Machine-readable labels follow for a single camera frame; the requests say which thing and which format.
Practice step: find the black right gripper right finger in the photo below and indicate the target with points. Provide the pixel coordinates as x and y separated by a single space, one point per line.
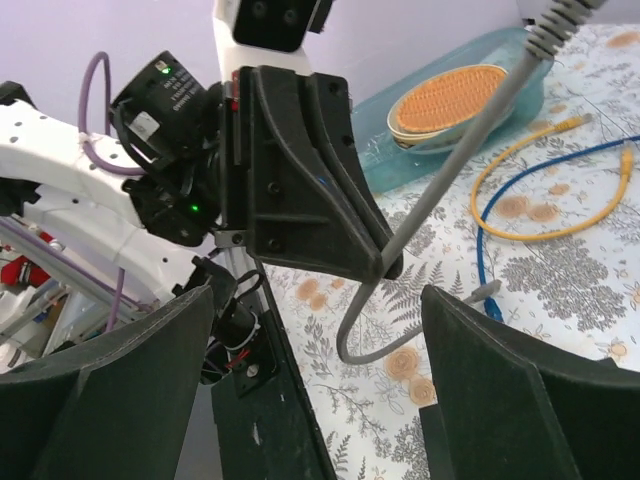
510 406

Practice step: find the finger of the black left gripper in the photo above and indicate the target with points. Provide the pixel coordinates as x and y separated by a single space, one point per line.
343 232

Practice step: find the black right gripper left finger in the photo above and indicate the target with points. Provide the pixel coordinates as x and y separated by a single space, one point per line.
114 407

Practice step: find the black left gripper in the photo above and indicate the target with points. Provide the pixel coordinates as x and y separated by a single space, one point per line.
168 124

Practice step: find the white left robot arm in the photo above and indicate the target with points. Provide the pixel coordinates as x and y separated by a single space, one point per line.
64 177

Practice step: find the teal plastic tray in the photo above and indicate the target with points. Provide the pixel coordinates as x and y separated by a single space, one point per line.
387 165

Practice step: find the orange woven plate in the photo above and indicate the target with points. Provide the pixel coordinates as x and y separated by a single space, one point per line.
436 113

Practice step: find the floral table mat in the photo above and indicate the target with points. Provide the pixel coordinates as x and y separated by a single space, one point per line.
535 211

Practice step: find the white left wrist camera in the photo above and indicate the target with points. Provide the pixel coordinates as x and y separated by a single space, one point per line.
251 33

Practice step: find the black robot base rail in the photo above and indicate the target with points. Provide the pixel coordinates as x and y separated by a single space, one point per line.
266 425

